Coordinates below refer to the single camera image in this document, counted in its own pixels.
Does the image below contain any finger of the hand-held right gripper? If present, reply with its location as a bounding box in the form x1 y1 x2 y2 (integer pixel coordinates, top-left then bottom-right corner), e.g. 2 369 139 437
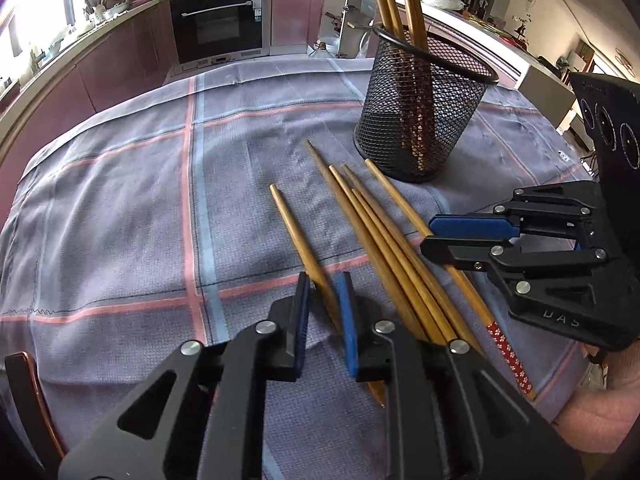
420 237 626 311
430 182 601 241

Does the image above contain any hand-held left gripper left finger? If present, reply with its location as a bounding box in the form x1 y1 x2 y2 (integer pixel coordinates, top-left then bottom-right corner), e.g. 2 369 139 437
57 272 312 480

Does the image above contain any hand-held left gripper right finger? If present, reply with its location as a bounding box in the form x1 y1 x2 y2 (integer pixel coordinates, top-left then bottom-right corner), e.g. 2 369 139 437
335 272 586 480

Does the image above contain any black mesh utensil cup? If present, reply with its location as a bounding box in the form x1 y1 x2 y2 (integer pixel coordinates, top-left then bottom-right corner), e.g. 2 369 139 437
352 22 501 184

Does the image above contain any person's right forearm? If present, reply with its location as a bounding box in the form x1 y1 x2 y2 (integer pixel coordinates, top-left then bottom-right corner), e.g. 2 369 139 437
550 345 640 461

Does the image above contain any grey checked tablecloth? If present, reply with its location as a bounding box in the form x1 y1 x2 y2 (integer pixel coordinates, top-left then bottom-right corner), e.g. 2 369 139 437
0 57 596 480

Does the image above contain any wooden chair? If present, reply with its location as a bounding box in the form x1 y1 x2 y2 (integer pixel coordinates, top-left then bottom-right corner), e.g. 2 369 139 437
5 352 68 468

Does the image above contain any black built-in oven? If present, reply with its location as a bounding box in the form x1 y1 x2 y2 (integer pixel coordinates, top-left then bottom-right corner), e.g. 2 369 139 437
169 0 265 66

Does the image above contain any kitchen window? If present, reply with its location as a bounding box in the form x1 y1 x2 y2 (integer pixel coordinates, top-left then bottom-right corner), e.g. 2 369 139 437
0 0 76 56

